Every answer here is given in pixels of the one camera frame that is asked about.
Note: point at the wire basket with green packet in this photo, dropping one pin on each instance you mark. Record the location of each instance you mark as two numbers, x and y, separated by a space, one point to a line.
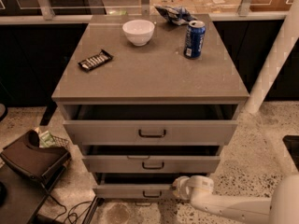
47 139

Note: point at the blue white chip bag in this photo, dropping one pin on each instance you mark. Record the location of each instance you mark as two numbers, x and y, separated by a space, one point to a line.
175 15

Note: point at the blue soda can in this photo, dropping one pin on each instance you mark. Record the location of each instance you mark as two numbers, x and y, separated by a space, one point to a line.
194 39

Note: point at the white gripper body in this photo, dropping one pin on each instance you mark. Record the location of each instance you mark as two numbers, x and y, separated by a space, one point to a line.
189 188

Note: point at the grey drawer cabinet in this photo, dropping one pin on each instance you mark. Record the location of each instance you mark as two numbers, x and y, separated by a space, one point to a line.
157 73

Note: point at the grey top drawer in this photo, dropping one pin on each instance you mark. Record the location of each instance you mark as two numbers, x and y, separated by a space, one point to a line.
142 125

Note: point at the grey drawer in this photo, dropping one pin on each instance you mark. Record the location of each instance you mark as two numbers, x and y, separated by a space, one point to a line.
135 186
151 159
142 125

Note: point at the grey bottom drawer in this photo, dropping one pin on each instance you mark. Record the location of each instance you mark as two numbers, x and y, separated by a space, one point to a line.
135 186

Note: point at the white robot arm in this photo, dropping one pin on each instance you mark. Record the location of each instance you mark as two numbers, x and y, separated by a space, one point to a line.
282 207

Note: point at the black snack bar packet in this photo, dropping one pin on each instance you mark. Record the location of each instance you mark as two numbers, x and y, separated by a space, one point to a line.
95 61

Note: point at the white ceramic bowl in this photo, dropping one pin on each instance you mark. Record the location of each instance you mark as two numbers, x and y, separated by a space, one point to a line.
138 32

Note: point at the glass railing with metal posts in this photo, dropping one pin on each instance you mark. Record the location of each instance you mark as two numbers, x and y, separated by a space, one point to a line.
75 11

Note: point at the grey middle drawer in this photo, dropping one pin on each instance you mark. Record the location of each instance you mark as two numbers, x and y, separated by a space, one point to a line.
151 159

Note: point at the black object right edge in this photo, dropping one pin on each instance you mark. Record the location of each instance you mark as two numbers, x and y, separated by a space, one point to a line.
291 142

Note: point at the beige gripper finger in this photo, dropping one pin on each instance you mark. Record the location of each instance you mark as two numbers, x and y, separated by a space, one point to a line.
179 188

